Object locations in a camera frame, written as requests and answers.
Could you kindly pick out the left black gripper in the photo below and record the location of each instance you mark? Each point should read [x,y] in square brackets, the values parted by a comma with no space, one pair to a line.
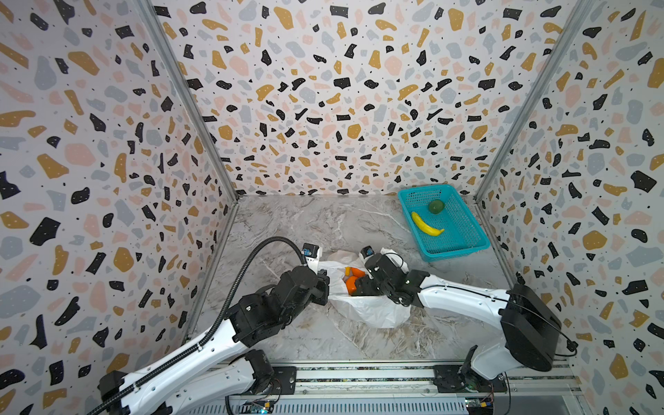
[322,284]

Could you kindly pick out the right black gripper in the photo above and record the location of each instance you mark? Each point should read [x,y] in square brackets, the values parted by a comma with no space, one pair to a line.
[369,283]

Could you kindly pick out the white plastic bag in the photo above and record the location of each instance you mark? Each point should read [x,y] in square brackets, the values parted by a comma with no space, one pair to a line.
[354,297]

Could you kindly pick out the teal plastic basket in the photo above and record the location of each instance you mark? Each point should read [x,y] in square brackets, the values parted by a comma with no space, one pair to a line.
[462,233]

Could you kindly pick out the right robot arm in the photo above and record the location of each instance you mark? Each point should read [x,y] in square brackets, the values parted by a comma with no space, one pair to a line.
[529,330]

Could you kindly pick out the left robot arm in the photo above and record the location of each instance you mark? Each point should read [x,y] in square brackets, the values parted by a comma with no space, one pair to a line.
[222,360]

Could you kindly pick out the orange fruit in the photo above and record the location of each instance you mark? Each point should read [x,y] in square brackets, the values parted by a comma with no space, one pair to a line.
[352,275]

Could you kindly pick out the green round fruit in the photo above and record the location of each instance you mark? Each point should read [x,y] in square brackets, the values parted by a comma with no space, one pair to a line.
[436,206]

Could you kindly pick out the yellow banana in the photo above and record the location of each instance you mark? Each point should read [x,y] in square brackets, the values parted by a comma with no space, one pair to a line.
[424,227]

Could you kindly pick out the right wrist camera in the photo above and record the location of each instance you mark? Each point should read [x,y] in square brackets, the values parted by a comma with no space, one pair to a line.
[368,255]

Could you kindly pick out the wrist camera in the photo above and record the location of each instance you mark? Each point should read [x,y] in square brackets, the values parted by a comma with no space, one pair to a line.
[312,254]
[368,255]

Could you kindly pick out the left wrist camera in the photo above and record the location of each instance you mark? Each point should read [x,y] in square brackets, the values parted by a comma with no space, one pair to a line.
[312,254]

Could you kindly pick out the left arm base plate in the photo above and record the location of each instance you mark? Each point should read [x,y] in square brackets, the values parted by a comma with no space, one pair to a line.
[282,381]

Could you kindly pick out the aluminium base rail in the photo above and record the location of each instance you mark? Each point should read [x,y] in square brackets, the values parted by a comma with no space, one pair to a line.
[392,387]

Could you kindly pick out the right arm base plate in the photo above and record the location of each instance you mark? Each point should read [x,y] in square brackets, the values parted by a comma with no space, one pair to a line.
[451,379]

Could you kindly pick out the left aluminium corner post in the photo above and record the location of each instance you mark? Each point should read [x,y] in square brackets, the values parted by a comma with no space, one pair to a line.
[179,29]

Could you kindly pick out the aluminium corner post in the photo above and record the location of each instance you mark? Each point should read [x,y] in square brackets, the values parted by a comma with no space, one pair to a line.
[579,13]
[179,29]

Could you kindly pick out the right aluminium corner post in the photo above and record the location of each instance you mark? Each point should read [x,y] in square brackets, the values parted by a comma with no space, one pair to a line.
[579,13]

